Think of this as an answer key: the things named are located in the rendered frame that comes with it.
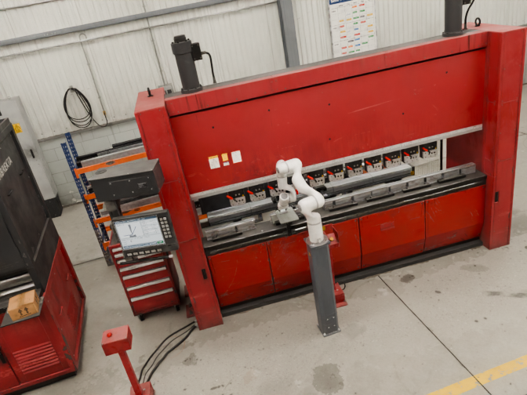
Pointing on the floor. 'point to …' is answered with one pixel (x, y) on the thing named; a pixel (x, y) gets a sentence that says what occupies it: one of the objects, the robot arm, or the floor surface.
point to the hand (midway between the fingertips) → (282, 209)
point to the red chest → (147, 281)
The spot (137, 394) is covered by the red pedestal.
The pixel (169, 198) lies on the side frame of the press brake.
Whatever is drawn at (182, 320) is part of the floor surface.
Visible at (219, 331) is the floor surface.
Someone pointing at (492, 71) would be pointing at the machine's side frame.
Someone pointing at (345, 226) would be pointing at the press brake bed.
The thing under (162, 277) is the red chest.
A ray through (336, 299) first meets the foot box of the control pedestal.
